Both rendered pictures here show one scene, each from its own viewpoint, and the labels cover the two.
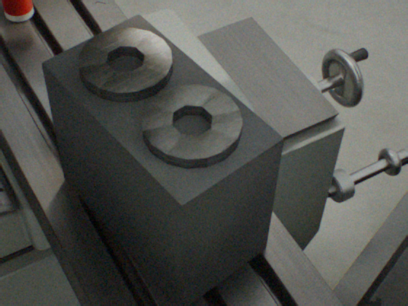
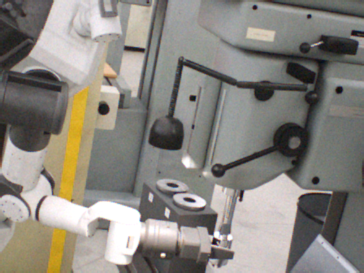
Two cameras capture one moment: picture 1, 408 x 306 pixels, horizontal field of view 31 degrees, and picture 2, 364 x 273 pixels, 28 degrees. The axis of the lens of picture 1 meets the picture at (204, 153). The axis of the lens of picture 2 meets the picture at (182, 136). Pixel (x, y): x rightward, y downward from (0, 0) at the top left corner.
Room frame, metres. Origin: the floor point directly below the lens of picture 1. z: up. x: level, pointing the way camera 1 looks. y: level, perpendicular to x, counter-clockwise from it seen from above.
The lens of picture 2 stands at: (2.28, 0.33, 1.84)
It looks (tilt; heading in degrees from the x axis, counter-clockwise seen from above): 16 degrees down; 190
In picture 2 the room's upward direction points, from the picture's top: 11 degrees clockwise
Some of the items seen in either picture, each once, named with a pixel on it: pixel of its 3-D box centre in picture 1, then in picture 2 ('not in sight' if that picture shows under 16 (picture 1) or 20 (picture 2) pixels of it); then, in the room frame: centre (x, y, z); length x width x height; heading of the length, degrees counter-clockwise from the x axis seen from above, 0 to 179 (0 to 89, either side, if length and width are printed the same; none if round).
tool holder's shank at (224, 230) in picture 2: not in sight; (228, 214); (0.73, 0.20, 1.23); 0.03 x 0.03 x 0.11
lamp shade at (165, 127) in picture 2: not in sight; (167, 130); (0.88, 0.06, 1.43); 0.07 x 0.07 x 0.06
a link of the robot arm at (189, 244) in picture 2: not in sight; (181, 243); (0.76, 0.12, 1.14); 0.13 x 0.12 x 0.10; 18
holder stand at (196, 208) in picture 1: (160, 157); (174, 226); (0.48, 0.04, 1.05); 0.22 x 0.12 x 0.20; 42
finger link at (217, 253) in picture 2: not in sight; (220, 253); (0.76, 0.21, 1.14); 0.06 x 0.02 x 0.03; 108
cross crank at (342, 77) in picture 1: (326, 84); not in sight; (0.99, -0.22, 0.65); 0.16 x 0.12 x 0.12; 121
